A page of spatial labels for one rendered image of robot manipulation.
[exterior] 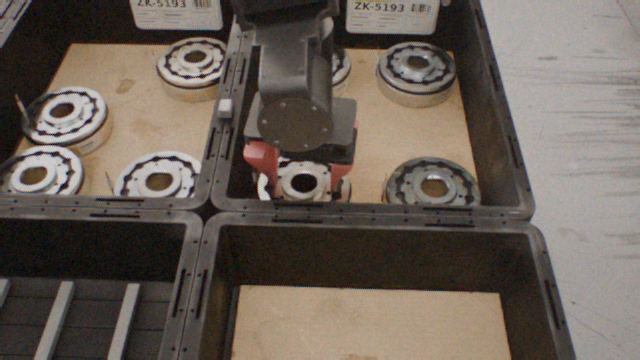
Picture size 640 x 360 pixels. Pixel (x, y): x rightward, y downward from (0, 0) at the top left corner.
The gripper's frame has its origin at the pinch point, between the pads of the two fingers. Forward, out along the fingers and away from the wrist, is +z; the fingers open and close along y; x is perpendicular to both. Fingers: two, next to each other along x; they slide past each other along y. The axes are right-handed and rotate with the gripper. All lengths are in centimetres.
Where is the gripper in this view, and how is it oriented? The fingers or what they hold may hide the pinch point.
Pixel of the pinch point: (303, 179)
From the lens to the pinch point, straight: 63.0
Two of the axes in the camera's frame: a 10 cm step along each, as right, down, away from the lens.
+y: 9.9, 1.0, -0.9
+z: 0.1, 6.5, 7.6
